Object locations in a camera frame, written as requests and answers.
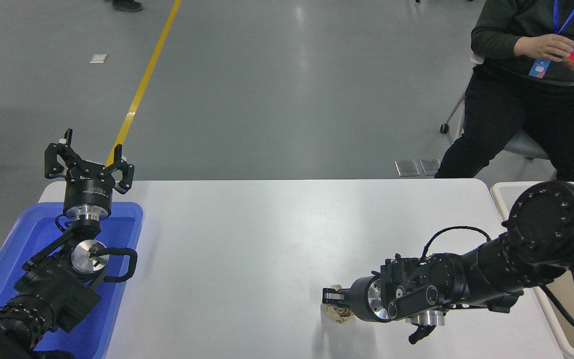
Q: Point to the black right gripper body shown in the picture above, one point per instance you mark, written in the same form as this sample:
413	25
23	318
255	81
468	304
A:
359	299

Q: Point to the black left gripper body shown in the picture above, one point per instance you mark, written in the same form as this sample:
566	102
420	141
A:
88	191

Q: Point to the tan paper ball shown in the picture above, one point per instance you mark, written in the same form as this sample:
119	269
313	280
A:
336	314

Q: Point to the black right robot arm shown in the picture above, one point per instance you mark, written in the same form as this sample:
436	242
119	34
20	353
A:
541	234

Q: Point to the person's right hand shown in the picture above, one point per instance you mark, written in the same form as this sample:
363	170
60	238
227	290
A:
543	46

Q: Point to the blue plastic tray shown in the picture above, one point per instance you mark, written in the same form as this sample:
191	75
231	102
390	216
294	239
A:
28	234

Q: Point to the white paper scrap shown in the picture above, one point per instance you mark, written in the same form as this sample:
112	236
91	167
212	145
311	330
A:
98	58

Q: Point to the metal floor plate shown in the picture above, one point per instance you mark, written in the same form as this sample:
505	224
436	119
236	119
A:
430	166
407	168

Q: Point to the dark shoe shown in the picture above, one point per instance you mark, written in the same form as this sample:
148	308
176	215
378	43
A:
127	5

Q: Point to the person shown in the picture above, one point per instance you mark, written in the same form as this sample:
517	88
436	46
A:
516	114

